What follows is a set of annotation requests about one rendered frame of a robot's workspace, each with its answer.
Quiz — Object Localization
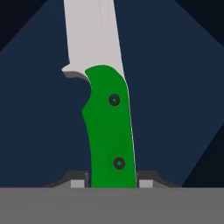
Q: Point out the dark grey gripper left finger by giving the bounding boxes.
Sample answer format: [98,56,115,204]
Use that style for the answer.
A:
[43,170,90,189]

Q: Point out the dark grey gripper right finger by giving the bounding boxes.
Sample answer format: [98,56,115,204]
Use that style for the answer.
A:
[136,170,182,189]

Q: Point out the green-handled knife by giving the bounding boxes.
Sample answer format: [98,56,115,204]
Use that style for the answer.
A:
[60,0,137,189]

